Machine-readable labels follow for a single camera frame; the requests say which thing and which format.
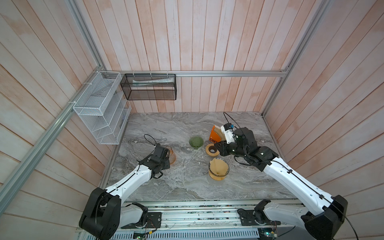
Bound brown paper coffee filter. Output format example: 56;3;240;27
209;158;230;181

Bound left camera cable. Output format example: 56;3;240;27
143;133;158;148

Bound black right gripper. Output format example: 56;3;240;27
213;139;247;159

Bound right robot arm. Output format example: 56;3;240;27
214;123;348;240

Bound brown paper filter stack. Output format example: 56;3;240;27
213;125;226;142

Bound camera cable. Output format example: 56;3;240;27
143;133;158;148
222;111;245;133

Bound clear glass dripper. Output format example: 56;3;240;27
209;163;230;177

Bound orange coffee filter box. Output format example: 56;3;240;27
209;125;226;143

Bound green glass dripper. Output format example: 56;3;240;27
189;136;204;149

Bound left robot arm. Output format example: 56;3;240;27
79;144;170;240

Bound paper in black basket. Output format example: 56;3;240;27
132;78;175;87

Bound orange glass pitcher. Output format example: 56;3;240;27
167;146;177;165

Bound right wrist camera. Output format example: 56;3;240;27
220;123;236;144

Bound white wire mesh shelf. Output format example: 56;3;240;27
73;71;132;145

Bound right camera cable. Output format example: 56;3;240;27
222;111;245;133

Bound black wire mesh basket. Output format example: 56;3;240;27
120;73;177;101

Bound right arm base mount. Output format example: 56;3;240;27
237;200;281;226

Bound wooden ring dripper stand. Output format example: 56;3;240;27
209;173;226;181

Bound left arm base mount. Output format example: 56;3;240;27
119;202;162;229

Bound perforated cable duct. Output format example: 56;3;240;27
75;228;260;240

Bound aluminium rail base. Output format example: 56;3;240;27
116;200;301;240

